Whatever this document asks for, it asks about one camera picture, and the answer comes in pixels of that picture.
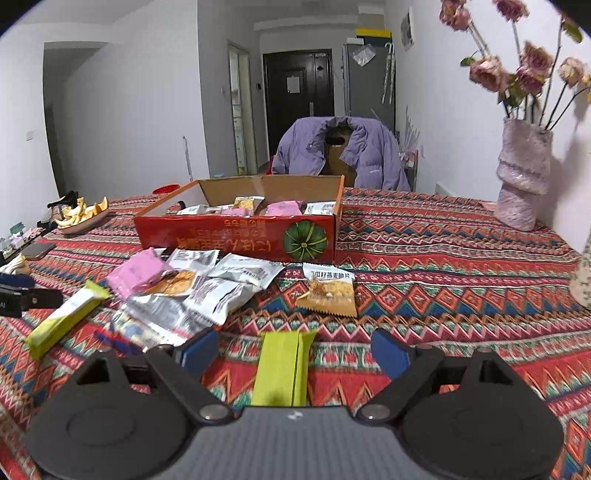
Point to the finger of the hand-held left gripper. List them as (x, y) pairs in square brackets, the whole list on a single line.
[(44, 298), (16, 280)]

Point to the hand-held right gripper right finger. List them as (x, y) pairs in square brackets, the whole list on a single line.
[(390, 353)]

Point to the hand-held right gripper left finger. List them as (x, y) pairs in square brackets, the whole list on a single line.
[(201, 350)]

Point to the green snack bar packet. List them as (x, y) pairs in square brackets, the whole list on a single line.
[(281, 369), (64, 318)]

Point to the red cardboard box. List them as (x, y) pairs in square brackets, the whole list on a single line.
[(207, 235)]

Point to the plate of yellow snacks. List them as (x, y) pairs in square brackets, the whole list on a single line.
[(76, 214)]

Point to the cream dotted knit glove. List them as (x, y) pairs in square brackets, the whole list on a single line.
[(14, 265)]

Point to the black smartphone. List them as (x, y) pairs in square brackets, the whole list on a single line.
[(39, 250)]

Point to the white printed snack packet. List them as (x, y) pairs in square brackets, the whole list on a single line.
[(198, 210), (318, 208), (219, 300), (191, 261), (244, 271)]

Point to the orange snack packet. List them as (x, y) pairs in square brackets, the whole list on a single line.
[(178, 282)]

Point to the patterned red tablecloth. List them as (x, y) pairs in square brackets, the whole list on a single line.
[(415, 277)]

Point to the golden snack packet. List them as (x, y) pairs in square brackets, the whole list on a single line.
[(328, 293), (247, 203)]

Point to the brown plate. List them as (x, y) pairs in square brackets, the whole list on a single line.
[(87, 224)]

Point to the pink snack packet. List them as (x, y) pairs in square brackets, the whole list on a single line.
[(236, 212), (282, 208), (138, 274)]

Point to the red round object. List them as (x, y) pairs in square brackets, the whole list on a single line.
[(165, 189)]

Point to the purple puffer jacket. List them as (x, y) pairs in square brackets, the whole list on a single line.
[(378, 157)]

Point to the brown chair back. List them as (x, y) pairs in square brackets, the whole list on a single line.
[(337, 157)]

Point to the speckled white vase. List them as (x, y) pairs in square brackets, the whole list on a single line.
[(582, 277)]

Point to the bundle of white sticks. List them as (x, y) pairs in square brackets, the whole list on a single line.
[(408, 134)]

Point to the pink textured vase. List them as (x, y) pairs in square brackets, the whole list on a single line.
[(521, 175)]

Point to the white interior door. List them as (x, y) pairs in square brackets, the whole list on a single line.
[(242, 115)]

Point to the black entrance door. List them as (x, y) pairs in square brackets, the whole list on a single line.
[(281, 120)]

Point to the grey refrigerator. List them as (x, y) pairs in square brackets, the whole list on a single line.
[(364, 92)]

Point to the white folded umbrella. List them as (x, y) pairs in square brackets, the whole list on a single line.
[(388, 74)]

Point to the white paper notice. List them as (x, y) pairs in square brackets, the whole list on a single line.
[(293, 84)]

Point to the pink rose bouquet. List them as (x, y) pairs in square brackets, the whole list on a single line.
[(489, 74)]

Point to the clear plastic bag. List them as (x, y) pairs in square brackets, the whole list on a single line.
[(363, 55)]

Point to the yellow and black box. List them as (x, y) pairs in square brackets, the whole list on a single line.
[(373, 32)]

